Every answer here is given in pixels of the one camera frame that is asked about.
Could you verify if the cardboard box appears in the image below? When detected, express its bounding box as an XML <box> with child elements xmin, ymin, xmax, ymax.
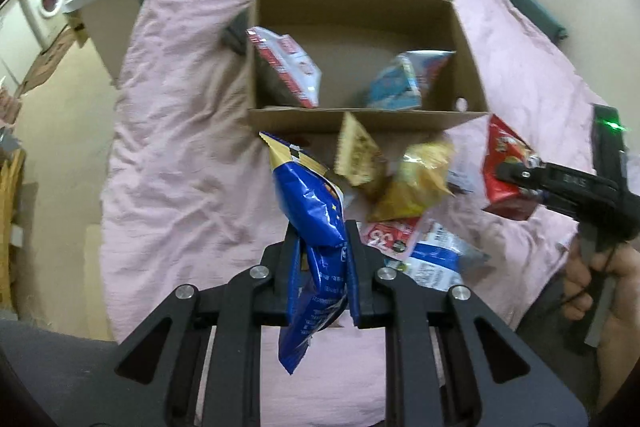
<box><xmin>247</xmin><ymin>0</ymin><xmax>491</xmax><ymax>148</ymax></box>

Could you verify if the white red snack packet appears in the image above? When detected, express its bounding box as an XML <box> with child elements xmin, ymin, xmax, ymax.
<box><xmin>246</xmin><ymin>27</ymin><xmax>322</xmax><ymax>109</ymax></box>

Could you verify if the wooden chair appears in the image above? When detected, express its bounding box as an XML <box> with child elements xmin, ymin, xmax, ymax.
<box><xmin>0</xmin><ymin>147</ymin><xmax>31</xmax><ymax>308</ymax></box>

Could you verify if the yellow snack packet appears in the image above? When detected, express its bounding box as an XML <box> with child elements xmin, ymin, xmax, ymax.
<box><xmin>372</xmin><ymin>141</ymin><xmax>457</xmax><ymax>223</ymax></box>

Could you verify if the white cabinet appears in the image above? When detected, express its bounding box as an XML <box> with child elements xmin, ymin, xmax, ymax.
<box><xmin>65</xmin><ymin>0</ymin><xmax>146</xmax><ymax>88</ymax></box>

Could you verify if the blue snack bag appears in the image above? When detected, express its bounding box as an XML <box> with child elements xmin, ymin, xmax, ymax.
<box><xmin>259</xmin><ymin>132</ymin><xmax>348</xmax><ymax>375</ymax></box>

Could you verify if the pink blanket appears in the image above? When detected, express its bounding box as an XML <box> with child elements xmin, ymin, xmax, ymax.
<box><xmin>100</xmin><ymin>0</ymin><xmax>640</xmax><ymax>427</ymax></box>

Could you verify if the white packet with blue band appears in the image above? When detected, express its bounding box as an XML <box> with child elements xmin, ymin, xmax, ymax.
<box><xmin>385</xmin><ymin>221</ymin><xmax>491</xmax><ymax>293</ymax></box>

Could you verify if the dark grey cloth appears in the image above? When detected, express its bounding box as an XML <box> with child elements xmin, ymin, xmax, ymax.
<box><xmin>0</xmin><ymin>317</ymin><xmax>126</xmax><ymax>427</ymax></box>

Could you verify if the person's right hand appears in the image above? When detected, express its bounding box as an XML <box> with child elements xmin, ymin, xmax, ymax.
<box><xmin>562</xmin><ymin>237</ymin><xmax>640</xmax><ymax>324</ymax></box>

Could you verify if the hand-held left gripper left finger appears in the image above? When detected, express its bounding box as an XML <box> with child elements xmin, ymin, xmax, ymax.
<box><xmin>114</xmin><ymin>225</ymin><xmax>302</xmax><ymax>427</ymax></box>

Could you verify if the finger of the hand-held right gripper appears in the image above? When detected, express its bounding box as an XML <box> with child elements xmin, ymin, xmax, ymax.
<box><xmin>517</xmin><ymin>184</ymin><xmax>557</xmax><ymax>210</ymax></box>
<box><xmin>495</xmin><ymin>156</ymin><xmax>551</xmax><ymax>188</ymax></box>

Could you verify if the tan brown snack packet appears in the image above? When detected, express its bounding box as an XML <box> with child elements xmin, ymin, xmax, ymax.
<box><xmin>334</xmin><ymin>112</ymin><xmax>388</xmax><ymax>188</ymax></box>

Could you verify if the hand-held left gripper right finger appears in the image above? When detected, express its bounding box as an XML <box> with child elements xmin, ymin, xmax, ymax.
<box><xmin>345</xmin><ymin>219</ymin><xmax>533</xmax><ymax>427</ymax></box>

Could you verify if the red white flat packet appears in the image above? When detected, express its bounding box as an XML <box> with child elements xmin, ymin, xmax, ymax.
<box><xmin>360</xmin><ymin>217</ymin><xmax>423</xmax><ymax>260</ymax></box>

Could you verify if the white washing machine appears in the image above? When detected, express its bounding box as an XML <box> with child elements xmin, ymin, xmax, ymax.
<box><xmin>20</xmin><ymin>0</ymin><xmax>68</xmax><ymax>48</ymax></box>

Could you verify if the blue white snack packet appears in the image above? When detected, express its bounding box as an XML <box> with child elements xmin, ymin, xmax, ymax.
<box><xmin>365</xmin><ymin>50</ymin><xmax>456</xmax><ymax>110</ymax></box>

